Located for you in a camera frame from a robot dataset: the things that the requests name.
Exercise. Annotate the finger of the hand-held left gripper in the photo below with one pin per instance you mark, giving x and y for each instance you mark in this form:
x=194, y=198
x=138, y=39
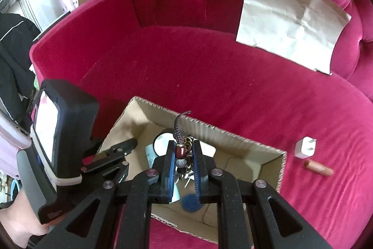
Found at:
x=107, y=168
x=122, y=148

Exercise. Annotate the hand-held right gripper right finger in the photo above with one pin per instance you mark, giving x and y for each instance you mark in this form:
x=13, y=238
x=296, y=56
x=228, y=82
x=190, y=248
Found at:
x=196, y=173

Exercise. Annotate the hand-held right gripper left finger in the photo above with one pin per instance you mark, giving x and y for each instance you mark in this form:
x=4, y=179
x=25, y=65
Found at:
x=170, y=173

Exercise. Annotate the person's left forearm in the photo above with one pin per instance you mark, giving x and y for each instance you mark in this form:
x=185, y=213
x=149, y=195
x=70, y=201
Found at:
x=19, y=219

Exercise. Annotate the white tube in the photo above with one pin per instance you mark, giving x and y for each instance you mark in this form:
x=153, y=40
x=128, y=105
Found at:
x=150, y=155

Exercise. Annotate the round compact mirror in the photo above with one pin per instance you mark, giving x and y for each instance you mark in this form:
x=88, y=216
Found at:
x=163, y=145

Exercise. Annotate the round blue disc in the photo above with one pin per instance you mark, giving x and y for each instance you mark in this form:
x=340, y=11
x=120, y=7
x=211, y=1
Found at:
x=191, y=202

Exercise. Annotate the pale pink container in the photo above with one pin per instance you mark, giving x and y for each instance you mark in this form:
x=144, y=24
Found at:
x=11, y=144

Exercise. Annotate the black jacket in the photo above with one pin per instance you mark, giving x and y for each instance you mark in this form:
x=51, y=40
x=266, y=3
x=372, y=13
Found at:
x=14, y=62

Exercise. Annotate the pink velvet armchair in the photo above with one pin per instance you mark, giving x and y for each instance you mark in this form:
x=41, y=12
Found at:
x=204, y=68

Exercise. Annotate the orange lipstick tube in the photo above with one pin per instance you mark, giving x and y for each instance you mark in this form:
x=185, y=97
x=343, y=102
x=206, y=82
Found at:
x=317, y=166

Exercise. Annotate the creased white paper sheet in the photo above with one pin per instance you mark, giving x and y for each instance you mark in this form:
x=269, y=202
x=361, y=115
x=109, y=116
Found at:
x=285, y=18

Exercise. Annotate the white wall charger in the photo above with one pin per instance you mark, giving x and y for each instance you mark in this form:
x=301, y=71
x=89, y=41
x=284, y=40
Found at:
x=209, y=149
x=303, y=148

